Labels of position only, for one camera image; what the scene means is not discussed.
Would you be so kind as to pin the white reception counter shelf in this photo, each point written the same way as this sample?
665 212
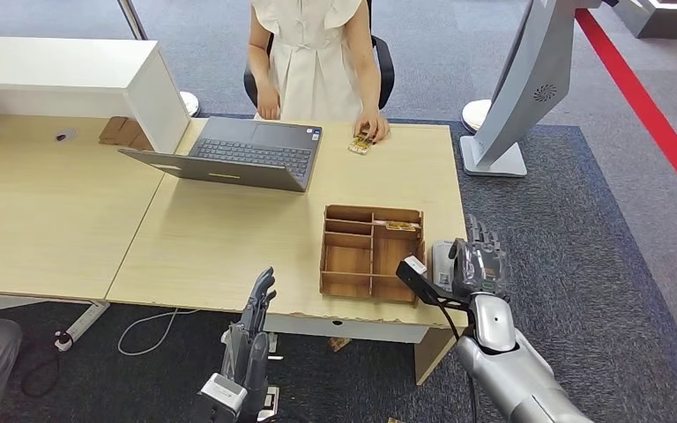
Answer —
52 64

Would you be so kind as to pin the grey kiosk display stand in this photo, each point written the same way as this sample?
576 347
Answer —
525 76

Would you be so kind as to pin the white power strip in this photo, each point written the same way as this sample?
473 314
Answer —
81 327

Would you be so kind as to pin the stanchion with white base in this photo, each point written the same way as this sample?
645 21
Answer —
131 17
474 115

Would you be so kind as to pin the small brown floor scrap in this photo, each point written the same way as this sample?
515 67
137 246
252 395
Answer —
338 344

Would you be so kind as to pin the guest person's right forearm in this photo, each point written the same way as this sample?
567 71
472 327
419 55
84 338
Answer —
259 67

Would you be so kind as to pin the guest person's left forearm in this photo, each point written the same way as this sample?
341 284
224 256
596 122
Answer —
368 82

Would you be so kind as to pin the black white display plinth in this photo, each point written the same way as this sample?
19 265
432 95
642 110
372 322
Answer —
671 17

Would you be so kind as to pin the brown cardboard piece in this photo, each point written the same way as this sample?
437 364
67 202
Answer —
122 131

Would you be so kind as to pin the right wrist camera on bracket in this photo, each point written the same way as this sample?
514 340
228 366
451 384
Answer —
414 270

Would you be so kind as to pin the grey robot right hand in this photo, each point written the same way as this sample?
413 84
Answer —
481 265

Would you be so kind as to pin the guest person's left hand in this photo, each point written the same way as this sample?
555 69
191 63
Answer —
373 125

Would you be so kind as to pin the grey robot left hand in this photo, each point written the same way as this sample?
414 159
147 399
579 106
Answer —
254 344

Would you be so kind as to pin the wooden compartment organizer tray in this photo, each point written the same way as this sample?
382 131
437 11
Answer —
350 257

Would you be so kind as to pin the dark grey floor rug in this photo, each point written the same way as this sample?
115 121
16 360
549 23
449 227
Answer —
578 263

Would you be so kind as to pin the guest person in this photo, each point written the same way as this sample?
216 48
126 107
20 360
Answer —
309 64

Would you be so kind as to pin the black office chair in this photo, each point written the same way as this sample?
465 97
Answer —
386 70

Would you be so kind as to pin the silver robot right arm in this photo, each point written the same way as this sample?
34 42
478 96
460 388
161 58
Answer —
502 362

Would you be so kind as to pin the guest person's right hand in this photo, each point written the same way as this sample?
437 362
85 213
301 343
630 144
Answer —
267 105

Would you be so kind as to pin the light wood desk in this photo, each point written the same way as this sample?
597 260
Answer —
227 245
52 222

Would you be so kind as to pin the grey open laptop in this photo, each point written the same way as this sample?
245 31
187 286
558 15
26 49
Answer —
251 155

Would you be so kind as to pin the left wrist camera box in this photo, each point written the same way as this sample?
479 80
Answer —
224 394

